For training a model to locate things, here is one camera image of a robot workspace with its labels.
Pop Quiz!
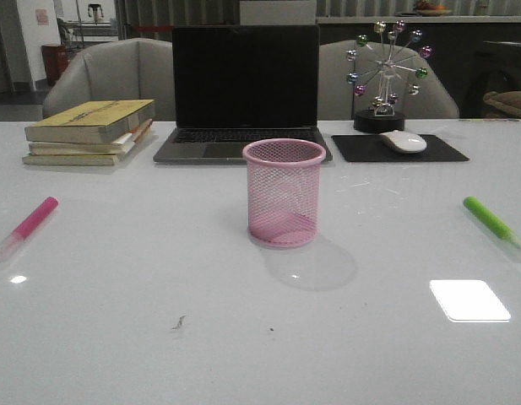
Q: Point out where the grey armchair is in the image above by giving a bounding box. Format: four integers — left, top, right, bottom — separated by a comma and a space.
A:
42, 38, 176, 121
317, 40, 459, 120

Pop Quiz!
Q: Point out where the green highlighter pen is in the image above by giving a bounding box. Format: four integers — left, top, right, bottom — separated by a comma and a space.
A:
463, 196, 521, 255

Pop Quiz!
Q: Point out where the pink mesh pen holder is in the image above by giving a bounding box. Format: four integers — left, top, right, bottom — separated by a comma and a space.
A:
242, 138, 326, 248

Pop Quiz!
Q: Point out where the right grey armchair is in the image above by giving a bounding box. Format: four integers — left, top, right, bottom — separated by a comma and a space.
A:
317, 40, 459, 120

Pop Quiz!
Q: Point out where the top yellow book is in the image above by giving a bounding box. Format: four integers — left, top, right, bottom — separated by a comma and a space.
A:
24, 100, 155, 143

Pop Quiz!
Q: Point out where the white computer mouse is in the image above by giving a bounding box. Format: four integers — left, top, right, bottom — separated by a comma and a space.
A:
379, 130, 427, 154

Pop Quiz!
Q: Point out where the grey laptop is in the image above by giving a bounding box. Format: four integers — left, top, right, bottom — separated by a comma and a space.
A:
154, 25, 324, 165

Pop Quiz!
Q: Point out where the cream book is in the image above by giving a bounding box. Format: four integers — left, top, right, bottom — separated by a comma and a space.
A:
22, 152, 129, 166
29, 119, 153, 155

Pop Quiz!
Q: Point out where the ferris wheel desk toy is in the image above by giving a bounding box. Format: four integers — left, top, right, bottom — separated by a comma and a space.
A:
346, 19, 428, 133

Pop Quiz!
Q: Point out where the left grey armchair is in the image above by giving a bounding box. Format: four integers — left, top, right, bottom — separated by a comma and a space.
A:
42, 38, 176, 121

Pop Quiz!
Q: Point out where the red bin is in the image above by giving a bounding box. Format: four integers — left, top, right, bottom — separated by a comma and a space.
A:
41, 44, 68, 86

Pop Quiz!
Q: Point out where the tan cushion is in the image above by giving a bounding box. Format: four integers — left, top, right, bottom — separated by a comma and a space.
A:
483, 90, 521, 119

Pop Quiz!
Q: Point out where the bottom cream book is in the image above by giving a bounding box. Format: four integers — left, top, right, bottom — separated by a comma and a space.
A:
22, 152, 129, 166

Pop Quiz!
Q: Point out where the pink highlighter pen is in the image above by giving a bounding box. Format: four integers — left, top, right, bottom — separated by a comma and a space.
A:
0, 197, 59, 263

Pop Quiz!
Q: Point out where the fruit bowl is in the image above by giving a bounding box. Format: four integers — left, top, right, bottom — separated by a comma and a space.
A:
414, 0, 452, 17

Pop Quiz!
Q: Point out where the middle cream book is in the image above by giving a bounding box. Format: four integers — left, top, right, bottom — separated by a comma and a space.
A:
29, 119, 153, 155

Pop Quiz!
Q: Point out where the black mouse pad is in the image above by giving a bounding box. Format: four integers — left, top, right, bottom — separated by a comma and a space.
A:
332, 134, 469, 163

